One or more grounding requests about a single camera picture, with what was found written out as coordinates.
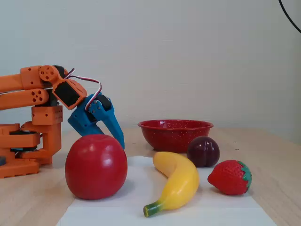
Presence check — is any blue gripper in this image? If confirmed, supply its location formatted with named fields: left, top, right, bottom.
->
left=67, top=92, right=126, bottom=150

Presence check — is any yellow toy banana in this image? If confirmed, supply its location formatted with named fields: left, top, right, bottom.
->
left=143, top=151, right=200, bottom=218

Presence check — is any orange robot base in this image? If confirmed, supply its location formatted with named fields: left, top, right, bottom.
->
left=0, top=105, right=64, bottom=179

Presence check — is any red speckled enamel bowl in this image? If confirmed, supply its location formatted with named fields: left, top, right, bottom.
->
left=137, top=119, right=214, bottom=153

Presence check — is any red toy apple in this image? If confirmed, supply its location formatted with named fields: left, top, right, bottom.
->
left=65, top=134, right=128, bottom=200

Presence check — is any white paper sheet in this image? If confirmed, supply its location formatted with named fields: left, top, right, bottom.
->
left=68, top=155, right=261, bottom=209

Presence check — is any purple toy plum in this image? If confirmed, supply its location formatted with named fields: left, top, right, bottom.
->
left=187, top=136, right=221, bottom=168

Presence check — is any red toy strawberry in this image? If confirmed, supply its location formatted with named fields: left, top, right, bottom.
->
left=207, top=160, right=253, bottom=196

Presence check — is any black hanging cable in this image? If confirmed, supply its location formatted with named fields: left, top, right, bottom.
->
left=278, top=0, right=301, bottom=33

